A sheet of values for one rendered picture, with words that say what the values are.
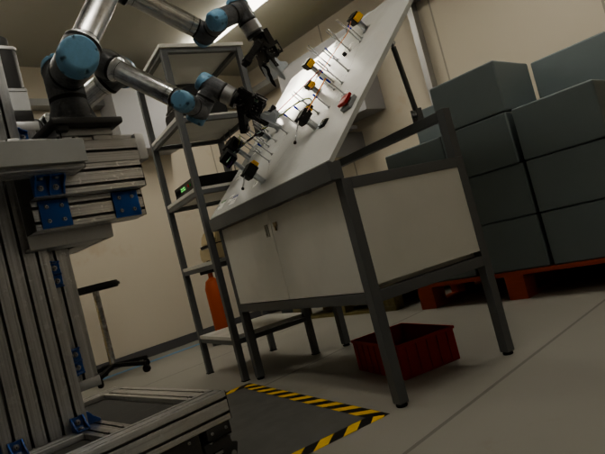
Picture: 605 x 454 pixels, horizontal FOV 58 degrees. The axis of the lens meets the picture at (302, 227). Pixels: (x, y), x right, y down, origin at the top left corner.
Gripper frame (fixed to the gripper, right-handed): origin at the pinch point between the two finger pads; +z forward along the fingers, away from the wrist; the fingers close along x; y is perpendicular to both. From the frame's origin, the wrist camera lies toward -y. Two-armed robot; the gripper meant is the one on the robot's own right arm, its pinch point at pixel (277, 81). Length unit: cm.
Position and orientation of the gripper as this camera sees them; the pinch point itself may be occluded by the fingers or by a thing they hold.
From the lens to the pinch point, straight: 220.2
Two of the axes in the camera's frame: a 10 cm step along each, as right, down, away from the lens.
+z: 5.2, 8.4, 1.6
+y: 7.2, -5.3, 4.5
